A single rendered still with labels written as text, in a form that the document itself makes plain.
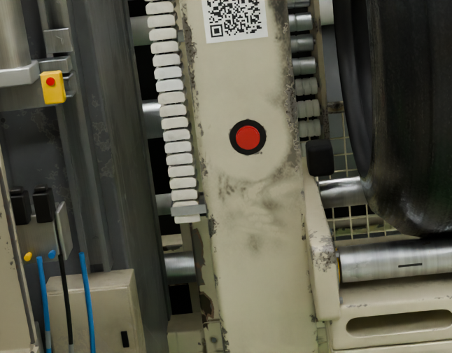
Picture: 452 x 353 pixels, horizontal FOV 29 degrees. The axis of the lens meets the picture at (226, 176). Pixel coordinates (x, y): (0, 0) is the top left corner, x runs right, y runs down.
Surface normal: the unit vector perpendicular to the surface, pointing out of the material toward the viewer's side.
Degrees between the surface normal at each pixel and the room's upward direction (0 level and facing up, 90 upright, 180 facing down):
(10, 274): 90
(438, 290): 0
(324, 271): 90
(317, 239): 0
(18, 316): 90
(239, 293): 90
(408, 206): 121
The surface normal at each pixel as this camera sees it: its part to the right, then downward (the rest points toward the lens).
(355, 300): -0.11, -0.95
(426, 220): -0.19, 0.89
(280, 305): -0.01, 0.29
